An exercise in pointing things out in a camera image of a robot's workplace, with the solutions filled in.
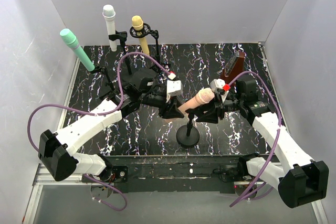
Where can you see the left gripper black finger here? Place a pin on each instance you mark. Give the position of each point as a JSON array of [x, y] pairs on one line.
[[175, 100], [171, 111]]

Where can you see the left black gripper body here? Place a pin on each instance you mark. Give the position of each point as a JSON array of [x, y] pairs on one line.
[[166, 105]]

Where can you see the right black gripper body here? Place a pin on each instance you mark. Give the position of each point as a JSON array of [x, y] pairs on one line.
[[218, 108]]

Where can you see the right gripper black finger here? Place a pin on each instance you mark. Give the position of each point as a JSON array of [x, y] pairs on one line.
[[210, 116], [214, 104]]

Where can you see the pink microphone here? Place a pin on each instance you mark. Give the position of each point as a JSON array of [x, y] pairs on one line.
[[204, 96]]

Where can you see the black round base clip stand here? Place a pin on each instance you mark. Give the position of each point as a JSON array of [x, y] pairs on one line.
[[188, 135]]

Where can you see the black tripod clip stand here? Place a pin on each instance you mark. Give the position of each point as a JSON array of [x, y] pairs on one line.
[[113, 90]]

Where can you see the black tripod shock mount stand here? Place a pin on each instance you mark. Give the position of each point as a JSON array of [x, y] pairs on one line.
[[154, 34]]

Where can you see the black round base holder stand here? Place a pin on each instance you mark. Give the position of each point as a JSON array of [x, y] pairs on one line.
[[122, 37]]

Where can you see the large yellow microphone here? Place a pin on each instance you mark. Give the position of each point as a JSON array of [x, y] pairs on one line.
[[138, 26]]

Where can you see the white microphone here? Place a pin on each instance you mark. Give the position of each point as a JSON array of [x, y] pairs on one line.
[[108, 13]]

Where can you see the green microphone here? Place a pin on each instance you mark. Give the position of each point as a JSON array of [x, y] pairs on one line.
[[72, 42]]

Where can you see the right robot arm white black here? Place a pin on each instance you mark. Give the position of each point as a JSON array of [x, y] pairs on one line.
[[300, 179]]

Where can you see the brown box in holder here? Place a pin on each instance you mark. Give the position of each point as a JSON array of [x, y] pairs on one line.
[[233, 67]]

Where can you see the black front mounting base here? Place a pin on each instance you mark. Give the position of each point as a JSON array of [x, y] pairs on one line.
[[134, 174]]

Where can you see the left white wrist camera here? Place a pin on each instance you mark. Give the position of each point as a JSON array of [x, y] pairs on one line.
[[173, 86]]

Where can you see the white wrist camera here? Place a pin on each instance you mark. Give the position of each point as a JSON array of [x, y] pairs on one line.
[[220, 88], [173, 86]]

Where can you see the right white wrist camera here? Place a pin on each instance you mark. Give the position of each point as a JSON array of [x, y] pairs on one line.
[[220, 88]]

